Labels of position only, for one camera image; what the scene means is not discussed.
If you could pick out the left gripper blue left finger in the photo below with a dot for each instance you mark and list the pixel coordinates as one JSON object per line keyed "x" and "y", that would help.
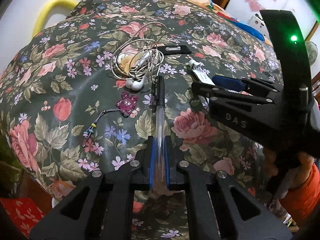
{"x": 143, "y": 178}

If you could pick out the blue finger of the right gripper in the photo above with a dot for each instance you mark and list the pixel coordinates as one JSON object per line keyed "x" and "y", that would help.
{"x": 217, "y": 94}
{"x": 243, "y": 84}

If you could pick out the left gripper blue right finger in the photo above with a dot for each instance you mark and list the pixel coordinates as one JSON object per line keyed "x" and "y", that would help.
{"x": 173, "y": 155}

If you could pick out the clear pen black cap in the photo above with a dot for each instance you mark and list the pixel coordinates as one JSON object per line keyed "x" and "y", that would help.
{"x": 158, "y": 145}

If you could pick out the white small tube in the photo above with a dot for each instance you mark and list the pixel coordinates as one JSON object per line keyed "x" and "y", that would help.
{"x": 200, "y": 73}

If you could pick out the person's right hand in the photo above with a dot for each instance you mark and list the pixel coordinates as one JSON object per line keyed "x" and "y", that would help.
{"x": 286, "y": 173}

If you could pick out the white standing fan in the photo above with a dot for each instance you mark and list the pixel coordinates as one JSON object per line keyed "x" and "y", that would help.
{"x": 312, "y": 52}

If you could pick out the white tangled earphones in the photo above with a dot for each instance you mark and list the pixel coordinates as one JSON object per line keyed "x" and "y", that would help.
{"x": 138, "y": 60}

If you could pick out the dark floral bedspread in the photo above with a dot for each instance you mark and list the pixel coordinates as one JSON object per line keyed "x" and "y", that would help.
{"x": 54, "y": 88}

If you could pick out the red floral fabric bag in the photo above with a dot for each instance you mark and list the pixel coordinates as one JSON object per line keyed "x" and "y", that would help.
{"x": 23, "y": 212}

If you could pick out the yellow foam tube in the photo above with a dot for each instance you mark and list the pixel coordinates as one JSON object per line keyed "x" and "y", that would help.
{"x": 48, "y": 7}

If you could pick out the purple charm keychain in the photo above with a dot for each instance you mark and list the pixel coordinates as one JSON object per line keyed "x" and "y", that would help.
{"x": 125, "y": 106}

